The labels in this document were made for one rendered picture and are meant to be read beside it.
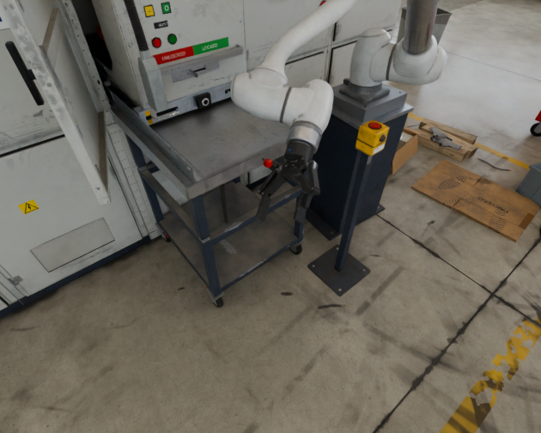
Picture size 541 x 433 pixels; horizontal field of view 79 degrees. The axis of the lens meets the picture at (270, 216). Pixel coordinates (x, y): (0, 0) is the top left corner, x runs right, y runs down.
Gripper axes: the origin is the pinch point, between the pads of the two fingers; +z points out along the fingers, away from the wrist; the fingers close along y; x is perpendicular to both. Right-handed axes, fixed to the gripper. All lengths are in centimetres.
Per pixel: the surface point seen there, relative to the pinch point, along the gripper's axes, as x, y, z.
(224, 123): -2, 50, -42
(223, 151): -0.2, 38.4, -25.1
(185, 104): 11, 61, -44
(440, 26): -186, 59, -290
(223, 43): 12, 48, -69
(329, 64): -67, 69, -137
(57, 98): 50, 31, -7
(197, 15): 27, 45, -66
